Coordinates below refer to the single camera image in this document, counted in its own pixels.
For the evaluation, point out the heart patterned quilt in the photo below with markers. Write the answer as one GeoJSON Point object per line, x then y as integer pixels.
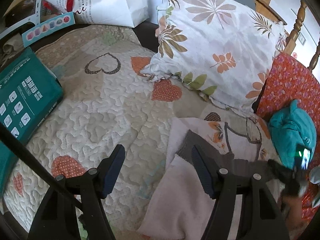
{"type": "Point", "coordinates": [107, 101]}

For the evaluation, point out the red floral bedsheet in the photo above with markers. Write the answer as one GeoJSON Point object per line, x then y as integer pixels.
{"type": "Point", "coordinates": [288, 80]}

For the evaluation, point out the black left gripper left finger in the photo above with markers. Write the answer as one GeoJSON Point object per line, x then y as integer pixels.
{"type": "Point", "coordinates": [69, 201]}

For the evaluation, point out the white paper shopping bag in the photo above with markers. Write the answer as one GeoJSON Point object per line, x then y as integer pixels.
{"type": "Point", "coordinates": [127, 13]}

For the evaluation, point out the green cardboard box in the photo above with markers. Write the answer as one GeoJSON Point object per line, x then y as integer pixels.
{"type": "Point", "coordinates": [29, 92]}

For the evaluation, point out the white floral pillow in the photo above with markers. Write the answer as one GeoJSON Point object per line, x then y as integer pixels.
{"type": "Point", "coordinates": [221, 48]}

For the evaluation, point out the wooden headboard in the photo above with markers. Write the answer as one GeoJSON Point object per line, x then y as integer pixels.
{"type": "Point", "coordinates": [307, 45]}

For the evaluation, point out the light blue toy box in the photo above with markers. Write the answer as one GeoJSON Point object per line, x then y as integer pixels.
{"type": "Point", "coordinates": [47, 27]}

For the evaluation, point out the teal plush towel bundle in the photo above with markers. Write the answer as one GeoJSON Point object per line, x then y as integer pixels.
{"type": "Point", "coordinates": [293, 134]}

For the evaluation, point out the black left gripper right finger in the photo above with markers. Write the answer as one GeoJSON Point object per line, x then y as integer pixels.
{"type": "Point", "coordinates": [260, 216]}

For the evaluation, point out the grey metal shelf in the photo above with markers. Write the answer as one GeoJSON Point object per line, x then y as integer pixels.
{"type": "Point", "coordinates": [23, 15]}

